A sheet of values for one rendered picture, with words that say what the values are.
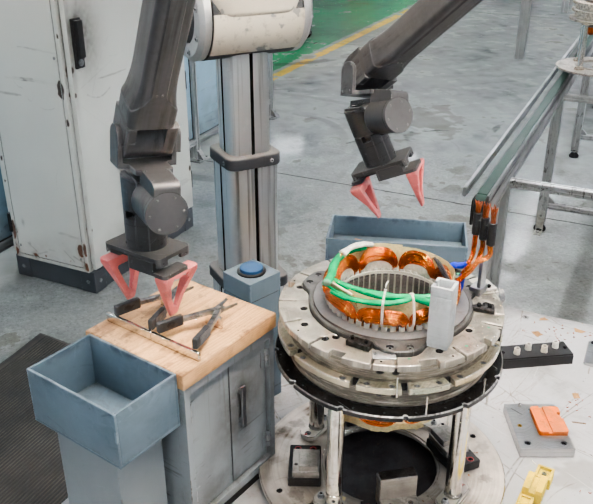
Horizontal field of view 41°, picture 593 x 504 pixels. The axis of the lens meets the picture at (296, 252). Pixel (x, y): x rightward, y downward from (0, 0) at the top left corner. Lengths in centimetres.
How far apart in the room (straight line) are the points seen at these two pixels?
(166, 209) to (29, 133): 240
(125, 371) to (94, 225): 227
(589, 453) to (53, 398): 87
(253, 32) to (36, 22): 189
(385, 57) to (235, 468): 68
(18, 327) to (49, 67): 102
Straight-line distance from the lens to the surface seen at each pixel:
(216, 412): 116
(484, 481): 131
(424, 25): 124
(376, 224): 149
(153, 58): 95
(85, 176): 328
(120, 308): 116
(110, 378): 117
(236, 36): 137
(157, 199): 99
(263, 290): 134
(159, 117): 101
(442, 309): 102
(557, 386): 158
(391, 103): 129
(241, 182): 147
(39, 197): 346
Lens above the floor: 166
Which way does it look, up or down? 26 degrees down
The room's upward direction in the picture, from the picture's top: straight up
